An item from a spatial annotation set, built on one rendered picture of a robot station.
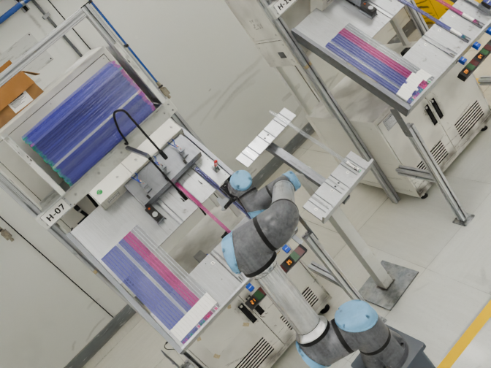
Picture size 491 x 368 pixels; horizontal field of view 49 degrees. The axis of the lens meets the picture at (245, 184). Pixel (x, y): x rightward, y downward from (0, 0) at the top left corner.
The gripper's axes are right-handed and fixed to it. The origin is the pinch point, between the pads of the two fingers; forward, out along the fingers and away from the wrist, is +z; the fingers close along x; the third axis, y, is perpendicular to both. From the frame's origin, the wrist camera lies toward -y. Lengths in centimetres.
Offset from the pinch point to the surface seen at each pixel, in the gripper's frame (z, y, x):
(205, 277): 4.1, -13.9, 31.5
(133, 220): 14.3, 25.2, 35.7
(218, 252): 5.0, -10.4, 20.5
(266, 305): 45, -46, 19
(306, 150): 195, -6, -108
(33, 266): 169, 72, 101
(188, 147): 9.7, 31.4, -3.6
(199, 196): 10.9, 12.4, 8.1
